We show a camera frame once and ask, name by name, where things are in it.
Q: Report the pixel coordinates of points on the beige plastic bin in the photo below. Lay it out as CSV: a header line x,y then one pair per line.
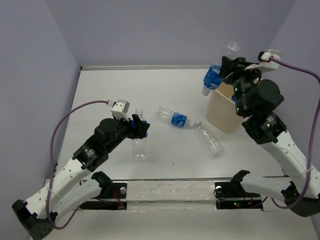
x,y
221,110

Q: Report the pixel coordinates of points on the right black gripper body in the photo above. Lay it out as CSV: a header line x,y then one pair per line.
x,y
241,74

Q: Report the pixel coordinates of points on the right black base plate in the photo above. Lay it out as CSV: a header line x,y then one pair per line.
x,y
228,198

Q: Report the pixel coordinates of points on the aluminium table rail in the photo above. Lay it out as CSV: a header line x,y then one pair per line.
x,y
141,67

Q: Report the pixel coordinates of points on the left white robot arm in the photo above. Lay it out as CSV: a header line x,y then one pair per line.
x,y
79,180

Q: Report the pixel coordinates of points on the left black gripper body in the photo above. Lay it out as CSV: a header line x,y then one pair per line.
x,y
124,130

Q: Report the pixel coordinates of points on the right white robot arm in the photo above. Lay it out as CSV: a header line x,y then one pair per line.
x,y
255,101

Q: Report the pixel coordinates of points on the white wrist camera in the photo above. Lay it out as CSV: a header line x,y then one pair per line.
x,y
120,109
265,64

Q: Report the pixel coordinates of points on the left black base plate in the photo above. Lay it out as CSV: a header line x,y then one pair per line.
x,y
112,200

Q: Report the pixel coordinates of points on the blue label bottle front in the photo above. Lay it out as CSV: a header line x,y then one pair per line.
x,y
212,79

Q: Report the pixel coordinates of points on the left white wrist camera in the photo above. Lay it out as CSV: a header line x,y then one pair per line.
x,y
120,109

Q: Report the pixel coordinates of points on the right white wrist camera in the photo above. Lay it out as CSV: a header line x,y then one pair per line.
x,y
265,64

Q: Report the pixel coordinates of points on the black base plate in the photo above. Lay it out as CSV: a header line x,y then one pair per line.
x,y
228,198
112,200

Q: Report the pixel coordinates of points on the clear unlabelled bottle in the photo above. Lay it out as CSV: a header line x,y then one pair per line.
x,y
208,140

